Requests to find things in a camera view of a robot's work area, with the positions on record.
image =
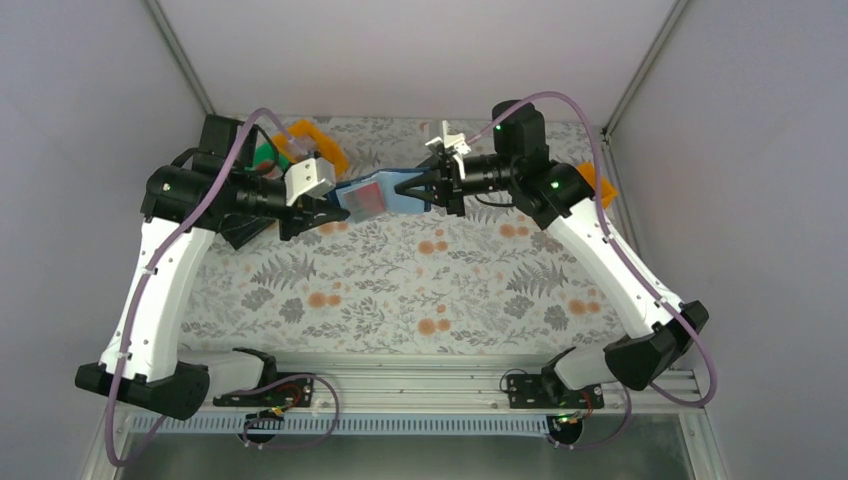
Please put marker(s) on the red VIP card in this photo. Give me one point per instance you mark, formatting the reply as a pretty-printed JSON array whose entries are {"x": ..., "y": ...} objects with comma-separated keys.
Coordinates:
[{"x": 366, "y": 201}]

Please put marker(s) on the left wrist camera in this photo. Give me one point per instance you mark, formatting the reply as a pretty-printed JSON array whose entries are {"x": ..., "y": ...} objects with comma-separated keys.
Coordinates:
[{"x": 313, "y": 177}]

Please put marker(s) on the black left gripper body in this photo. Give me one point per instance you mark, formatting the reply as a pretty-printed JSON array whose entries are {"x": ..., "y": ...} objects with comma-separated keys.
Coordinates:
[{"x": 293, "y": 215}]

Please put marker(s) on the black plastic bin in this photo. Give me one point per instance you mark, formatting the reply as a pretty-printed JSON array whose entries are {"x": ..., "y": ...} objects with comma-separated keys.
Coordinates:
[{"x": 238, "y": 230}]

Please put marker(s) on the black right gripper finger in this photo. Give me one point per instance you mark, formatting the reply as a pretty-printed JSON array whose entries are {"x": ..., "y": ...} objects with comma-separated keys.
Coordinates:
[
  {"x": 420, "y": 202},
  {"x": 428, "y": 183}
]

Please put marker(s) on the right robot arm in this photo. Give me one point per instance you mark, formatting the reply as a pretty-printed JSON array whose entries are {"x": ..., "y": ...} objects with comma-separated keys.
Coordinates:
[{"x": 657, "y": 323}]

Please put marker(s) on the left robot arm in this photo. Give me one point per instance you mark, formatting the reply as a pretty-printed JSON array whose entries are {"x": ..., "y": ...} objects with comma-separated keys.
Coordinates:
[{"x": 233, "y": 184}]

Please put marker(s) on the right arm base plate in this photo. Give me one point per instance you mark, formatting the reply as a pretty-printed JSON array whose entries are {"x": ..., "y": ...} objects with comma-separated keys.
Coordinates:
[{"x": 536, "y": 391}]

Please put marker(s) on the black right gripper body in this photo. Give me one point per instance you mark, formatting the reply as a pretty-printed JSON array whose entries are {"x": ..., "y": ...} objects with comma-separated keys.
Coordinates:
[{"x": 451, "y": 183}]

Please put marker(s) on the orange plastic bin left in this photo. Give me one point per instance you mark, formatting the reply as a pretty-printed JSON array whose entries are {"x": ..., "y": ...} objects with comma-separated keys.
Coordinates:
[{"x": 312, "y": 139}]

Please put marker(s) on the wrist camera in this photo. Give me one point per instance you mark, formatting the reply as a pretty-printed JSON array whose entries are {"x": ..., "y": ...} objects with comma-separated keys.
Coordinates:
[
  {"x": 454, "y": 144},
  {"x": 313, "y": 177}
]

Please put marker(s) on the green plastic bin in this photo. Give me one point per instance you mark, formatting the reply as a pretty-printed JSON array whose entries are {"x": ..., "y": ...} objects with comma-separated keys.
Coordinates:
[{"x": 268, "y": 160}]

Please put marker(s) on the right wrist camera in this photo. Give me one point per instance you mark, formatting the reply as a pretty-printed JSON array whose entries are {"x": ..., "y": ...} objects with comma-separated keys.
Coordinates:
[{"x": 454, "y": 144}]

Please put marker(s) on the blue leather card holder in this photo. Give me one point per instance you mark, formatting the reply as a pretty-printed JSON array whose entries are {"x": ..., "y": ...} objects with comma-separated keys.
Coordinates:
[{"x": 387, "y": 179}]

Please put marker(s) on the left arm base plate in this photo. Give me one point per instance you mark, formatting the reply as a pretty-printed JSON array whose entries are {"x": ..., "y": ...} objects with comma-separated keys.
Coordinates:
[{"x": 288, "y": 390}]

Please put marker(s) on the aluminium rail frame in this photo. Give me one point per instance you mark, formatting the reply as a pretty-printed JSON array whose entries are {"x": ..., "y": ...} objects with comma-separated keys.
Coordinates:
[{"x": 457, "y": 384}]

